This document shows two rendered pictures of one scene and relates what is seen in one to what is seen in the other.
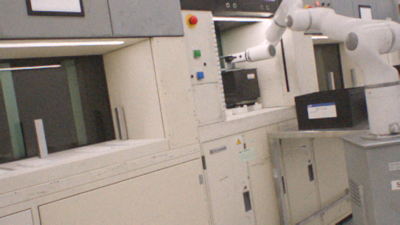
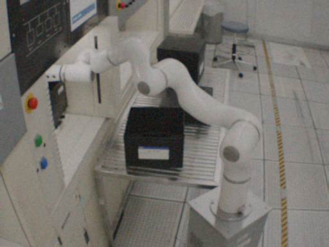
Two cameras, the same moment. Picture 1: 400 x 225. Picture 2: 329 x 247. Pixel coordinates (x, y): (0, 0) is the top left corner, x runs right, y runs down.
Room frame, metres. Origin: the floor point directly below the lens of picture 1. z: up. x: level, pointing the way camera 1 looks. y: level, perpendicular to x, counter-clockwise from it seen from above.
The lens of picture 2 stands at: (0.76, 0.22, 1.90)
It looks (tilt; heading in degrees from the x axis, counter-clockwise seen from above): 33 degrees down; 323
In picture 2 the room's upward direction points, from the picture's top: straight up
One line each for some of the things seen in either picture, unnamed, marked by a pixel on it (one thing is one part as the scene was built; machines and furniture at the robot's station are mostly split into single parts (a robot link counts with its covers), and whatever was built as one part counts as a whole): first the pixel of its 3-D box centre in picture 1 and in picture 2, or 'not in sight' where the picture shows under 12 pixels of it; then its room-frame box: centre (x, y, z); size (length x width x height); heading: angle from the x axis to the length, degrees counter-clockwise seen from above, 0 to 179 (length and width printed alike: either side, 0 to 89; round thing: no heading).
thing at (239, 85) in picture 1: (233, 81); (41, 95); (2.40, -0.24, 1.06); 0.24 x 0.20 x 0.32; 133
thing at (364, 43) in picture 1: (371, 55); (238, 154); (1.47, -0.66, 1.07); 0.19 x 0.12 x 0.24; 111
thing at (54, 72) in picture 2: (243, 56); (54, 72); (2.33, -0.31, 1.19); 0.11 x 0.10 x 0.07; 42
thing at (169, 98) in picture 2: not in sight; (187, 101); (2.21, -1.05, 0.83); 0.29 x 0.29 x 0.13; 44
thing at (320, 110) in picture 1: (332, 107); (155, 136); (2.01, -0.68, 0.85); 0.28 x 0.28 x 0.17; 50
